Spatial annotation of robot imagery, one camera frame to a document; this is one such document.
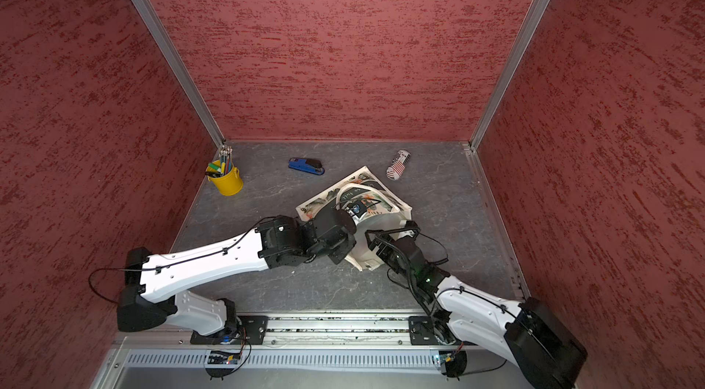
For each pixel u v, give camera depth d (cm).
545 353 41
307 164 109
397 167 110
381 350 73
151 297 40
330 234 49
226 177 97
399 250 60
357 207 58
